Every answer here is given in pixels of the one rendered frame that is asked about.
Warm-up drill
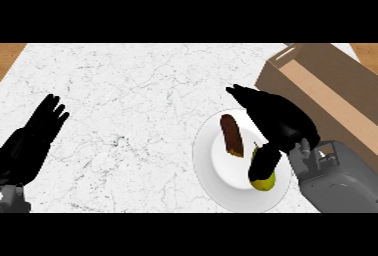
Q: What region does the white round plate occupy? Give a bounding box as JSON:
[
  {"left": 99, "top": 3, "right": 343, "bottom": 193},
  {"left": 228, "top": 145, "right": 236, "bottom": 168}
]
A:
[{"left": 192, "top": 108, "right": 294, "bottom": 213}]

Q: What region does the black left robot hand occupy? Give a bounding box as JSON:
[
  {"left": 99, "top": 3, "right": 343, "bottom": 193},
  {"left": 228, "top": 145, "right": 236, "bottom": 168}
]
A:
[{"left": 0, "top": 93, "right": 71, "bottom": 187}]

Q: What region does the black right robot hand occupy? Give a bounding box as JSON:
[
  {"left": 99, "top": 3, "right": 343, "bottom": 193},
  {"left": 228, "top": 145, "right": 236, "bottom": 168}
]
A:
[{"left": 225, "top": 83, "right": 322, "bottom": 183}]

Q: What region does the brown cardboard box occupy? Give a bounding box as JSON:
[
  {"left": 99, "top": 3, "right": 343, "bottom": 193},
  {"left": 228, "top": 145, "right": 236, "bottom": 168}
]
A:
[{"left": 254, "top": 43, "right": 378, "bottom": 173}]

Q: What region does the yellow-green pear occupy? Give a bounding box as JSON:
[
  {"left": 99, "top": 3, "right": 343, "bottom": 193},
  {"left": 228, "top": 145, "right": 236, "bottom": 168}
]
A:
[{"left": 248, "top": 141, "right": 278, "bottom": 192}]

